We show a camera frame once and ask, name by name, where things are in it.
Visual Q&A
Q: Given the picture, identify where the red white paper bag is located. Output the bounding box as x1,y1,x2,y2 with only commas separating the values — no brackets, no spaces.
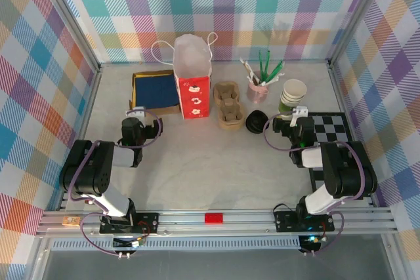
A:
151,32,219,119

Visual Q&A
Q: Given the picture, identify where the aluminium mounting rail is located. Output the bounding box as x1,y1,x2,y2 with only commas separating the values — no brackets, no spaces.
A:
35,208,398,237

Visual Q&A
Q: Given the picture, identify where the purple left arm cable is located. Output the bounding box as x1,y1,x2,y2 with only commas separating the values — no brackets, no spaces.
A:
62,108,164,259

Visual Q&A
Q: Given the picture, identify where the yellow cardboard napkin box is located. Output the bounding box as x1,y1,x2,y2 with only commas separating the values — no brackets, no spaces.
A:
128,70,181,117

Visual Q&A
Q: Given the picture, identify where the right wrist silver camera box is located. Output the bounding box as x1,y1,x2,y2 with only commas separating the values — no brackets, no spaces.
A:
290,106,309,127

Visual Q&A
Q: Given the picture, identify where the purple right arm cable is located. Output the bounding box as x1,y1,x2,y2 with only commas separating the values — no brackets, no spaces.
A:
262,112,366,258

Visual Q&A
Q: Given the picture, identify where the aluminium frame post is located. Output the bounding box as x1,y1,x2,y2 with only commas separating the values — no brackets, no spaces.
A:
327,0,390,70
31,0,102,73

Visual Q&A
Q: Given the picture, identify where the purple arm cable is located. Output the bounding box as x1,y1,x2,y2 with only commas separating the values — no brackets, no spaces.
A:
62,108,164,259
262,112,366,258

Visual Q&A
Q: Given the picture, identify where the brown cup carrier stack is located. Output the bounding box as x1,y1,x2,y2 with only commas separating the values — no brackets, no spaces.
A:
213,81,246,130

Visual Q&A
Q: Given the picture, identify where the small red block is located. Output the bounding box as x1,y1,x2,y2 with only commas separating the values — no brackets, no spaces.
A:
204,213,224,226

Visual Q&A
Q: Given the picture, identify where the small connector circuit board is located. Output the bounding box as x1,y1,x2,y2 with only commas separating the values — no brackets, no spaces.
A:
299,234,324,249
113,236,145,249

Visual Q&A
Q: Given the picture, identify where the blue napkin stack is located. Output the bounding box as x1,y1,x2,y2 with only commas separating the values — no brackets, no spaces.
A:
135,75,180,110

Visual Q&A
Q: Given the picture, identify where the wooden stirrer stick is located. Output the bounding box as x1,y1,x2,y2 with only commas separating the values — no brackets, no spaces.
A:
244,63,260,86

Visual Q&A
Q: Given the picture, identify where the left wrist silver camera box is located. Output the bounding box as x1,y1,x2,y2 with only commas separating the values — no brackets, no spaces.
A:
126,106,147,119

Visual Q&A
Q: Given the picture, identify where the black grey checkerboard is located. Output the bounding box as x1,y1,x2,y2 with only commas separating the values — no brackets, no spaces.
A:
306,111,375,201

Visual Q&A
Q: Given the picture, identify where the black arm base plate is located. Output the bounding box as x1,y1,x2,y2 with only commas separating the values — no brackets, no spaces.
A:
274,210,336,233
99,212,160,236

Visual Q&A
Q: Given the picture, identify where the green white paper cup stack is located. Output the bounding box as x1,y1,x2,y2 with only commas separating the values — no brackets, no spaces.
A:
278,79,308,114

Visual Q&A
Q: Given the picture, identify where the grey slotted cable duct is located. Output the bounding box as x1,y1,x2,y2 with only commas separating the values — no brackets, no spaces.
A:
51,239,301,252

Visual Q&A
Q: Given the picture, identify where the small wooden tag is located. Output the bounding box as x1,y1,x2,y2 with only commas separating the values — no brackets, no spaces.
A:
62,215,81,228

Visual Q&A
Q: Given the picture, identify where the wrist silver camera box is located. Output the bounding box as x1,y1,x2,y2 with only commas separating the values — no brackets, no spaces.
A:
290,106,309,127
126,106,147,119

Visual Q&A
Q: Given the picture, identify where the black cup lid stack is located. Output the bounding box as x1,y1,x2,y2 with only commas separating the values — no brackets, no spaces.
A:
245,109,270,135

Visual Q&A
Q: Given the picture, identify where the pink stirrer cup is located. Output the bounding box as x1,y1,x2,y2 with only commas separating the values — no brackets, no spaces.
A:
246,71,270,104

